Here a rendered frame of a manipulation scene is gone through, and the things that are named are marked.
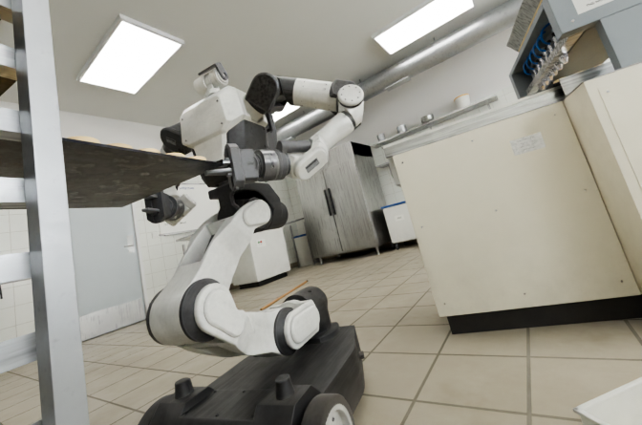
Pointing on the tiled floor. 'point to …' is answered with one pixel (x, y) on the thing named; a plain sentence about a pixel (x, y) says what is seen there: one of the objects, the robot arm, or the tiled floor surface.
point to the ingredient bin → (398, 223)
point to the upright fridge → (344, 203)
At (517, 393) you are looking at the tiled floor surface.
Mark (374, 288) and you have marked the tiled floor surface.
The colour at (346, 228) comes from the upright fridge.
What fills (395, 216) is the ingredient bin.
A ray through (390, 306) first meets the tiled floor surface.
